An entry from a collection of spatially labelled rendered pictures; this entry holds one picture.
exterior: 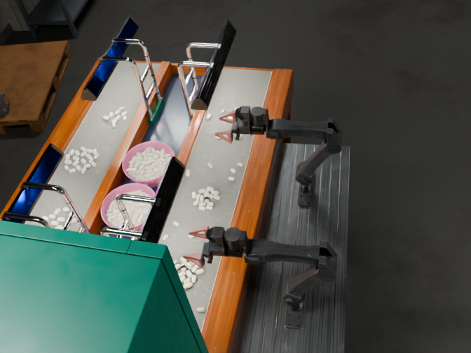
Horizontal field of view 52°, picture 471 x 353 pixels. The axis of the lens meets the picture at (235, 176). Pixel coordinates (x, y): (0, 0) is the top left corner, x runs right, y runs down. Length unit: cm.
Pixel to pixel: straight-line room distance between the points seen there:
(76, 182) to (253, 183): 89
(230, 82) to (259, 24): 185
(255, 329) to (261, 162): 80
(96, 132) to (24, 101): 155
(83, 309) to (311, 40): 377
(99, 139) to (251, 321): 129
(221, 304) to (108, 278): 111
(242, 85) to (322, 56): 153
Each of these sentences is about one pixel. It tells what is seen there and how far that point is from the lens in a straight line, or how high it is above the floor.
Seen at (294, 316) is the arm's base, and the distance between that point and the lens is 203.
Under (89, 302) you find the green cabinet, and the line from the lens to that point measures 90.
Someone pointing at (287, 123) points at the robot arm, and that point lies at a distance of 206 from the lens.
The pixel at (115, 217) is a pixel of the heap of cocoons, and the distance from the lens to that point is 234.
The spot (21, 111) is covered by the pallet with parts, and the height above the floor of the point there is 13.
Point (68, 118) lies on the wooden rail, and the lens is 288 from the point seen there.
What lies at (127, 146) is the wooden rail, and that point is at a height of 76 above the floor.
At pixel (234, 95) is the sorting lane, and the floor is 74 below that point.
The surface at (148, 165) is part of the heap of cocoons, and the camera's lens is 251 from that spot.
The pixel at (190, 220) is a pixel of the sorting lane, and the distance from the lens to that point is 223.
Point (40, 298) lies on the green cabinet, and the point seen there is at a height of 179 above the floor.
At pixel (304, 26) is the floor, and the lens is 459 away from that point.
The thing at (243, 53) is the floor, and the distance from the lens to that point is 431.
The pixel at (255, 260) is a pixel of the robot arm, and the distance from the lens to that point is 168.
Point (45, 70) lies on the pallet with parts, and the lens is 448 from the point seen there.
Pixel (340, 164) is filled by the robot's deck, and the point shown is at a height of 66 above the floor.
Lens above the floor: 255
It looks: 50 degrees down
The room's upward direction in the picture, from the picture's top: 9 degrees counter-clockwise
